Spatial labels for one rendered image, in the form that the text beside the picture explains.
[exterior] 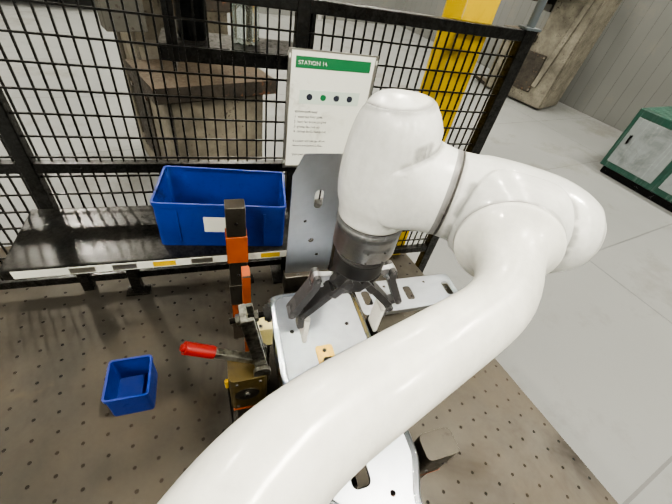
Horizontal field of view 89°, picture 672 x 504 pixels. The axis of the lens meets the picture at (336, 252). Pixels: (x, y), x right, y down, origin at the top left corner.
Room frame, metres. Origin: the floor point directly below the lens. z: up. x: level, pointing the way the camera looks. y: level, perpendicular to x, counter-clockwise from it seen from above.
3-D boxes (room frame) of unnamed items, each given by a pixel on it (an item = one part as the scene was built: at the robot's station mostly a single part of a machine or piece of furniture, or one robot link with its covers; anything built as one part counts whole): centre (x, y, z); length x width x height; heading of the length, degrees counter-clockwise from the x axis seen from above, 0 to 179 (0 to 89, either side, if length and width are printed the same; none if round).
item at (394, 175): (0.37, -0.05, 1.48); 0.13 x 0.11 x 0.16; 80
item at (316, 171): (0.62, 0.06, 1.17); 0.12 x 0.01 x 0.34; 114
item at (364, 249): (0.37, -0.04, 1.37); 0.09 x 0.09 x 0.06
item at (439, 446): (0.27, -0.28, 0.84); 0.10 x 0.05 x 0.29; 114
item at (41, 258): (0.69, 0.33, 1.01); 0.90 x 0.22 x 0.03; 114
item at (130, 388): (0.34, 0.44, 0.74); 0.11 x 0.10 x 0.09; 24
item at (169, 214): (0.70, 0.31, 1.09); 0.30 x 0.17 x 0.13; 107
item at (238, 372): (0.30, 0.13, 0.87); 0.10 x 0.07 x 0.35; 114
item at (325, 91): (0.92, 0.10, 1.30); 0.23 x 0.02 x 0.31; 114
